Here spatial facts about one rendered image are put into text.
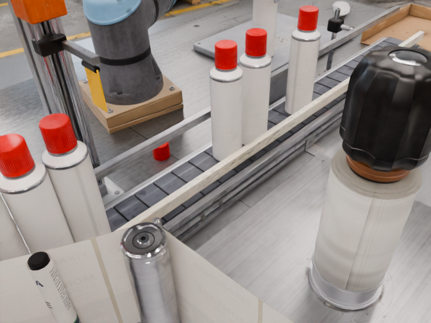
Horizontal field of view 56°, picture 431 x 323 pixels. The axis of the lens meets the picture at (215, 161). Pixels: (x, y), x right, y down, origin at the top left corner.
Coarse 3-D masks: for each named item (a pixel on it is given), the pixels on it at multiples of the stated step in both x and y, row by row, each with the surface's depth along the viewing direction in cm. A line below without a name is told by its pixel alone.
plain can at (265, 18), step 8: (256, 0) 82; (264, 0) 81; (272, 0) 81; (256, 8) 83; (264, 8) 82; (272, 8) 82; (256, 16) 84; (264, 16) 83; (272, 16) 83; (256, 24) 85; (264, 24) 84; (272, 24) 85; (272, 32) 86; (272, 40) 87; (272, 48) 88; (272, 56) 90
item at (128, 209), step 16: (352, 64) 97; (320, 80) 92; (336, 80) 91; (272, 112) 82; (320, 112) 81; (272, 144) 73; (192, 160) 71; (208, 160) 70; (176, 176) 68; (192, 176) 67; (224, 176) 67; (144, 192) 65; (160, 192) 64; (208, 192) 64; (112, 208) 62; (128, 208) 62; (144, 208) 62; (176, 208) 62; (112, 224) 60
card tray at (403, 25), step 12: (408, 12) 133; (420, 12) 131; (384, 24) 124; (396, 24) 128; (408, 24) 127; (420, 24) 127; (372, 36) 121; (384, 36) 121; (396, 36) 121; (408, 36) 120
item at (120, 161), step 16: (384, 16) 99; (352, 32) 91; (320, 48) 85; (288, 64) 80; (272, 80) 77; (208, 112) 67; (176, 128) 64; (144, 144) 61; (160, 144) 63; (112, 160) 58; (128, 160) 59; (96, 176) 56; (16, 224) 50
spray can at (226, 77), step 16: (224, 48) 57; (224, 64) 59; (224, 80) 59; (240, 80) 60; (224, 96) 61; (240, 96) 62; (224, 112) 63; (240, 112) 64; (224, 128) 65; (240, 128) 66; (224, 144) 67; (240, 144) 68
